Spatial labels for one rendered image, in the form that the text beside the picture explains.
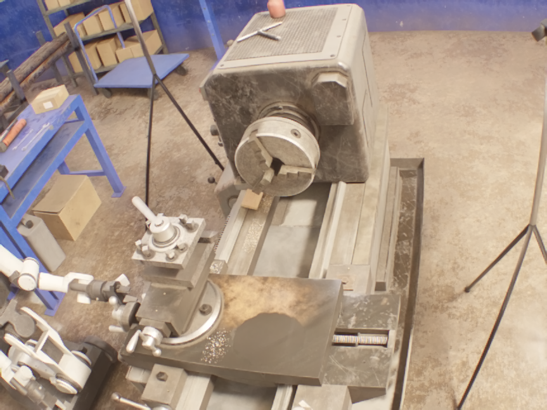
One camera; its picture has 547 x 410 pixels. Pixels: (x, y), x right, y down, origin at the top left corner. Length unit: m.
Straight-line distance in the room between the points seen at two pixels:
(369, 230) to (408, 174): 0.90
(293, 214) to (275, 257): 0.23
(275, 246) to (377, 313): 0.58
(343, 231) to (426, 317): 0.91
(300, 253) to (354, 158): 0.38
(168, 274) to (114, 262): 1.85
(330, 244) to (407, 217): 0.75
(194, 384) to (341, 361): 0.42
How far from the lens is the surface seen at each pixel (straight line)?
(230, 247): 1.73
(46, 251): 3.42
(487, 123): 3.62
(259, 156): 1.52
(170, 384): 1.43
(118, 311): 1.64
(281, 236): 1.86
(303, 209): 1.96
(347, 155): 1.75
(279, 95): 1.66
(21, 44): 7.09
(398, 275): 2.08
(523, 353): 2.37
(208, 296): 1.46
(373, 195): 1.79
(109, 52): 5.74
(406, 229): 2.26
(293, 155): 1.52
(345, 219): 1.71
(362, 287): 1.46
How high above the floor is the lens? 2.03
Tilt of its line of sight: 41 degrees down
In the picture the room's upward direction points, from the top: 18 degrees counter-clockwise
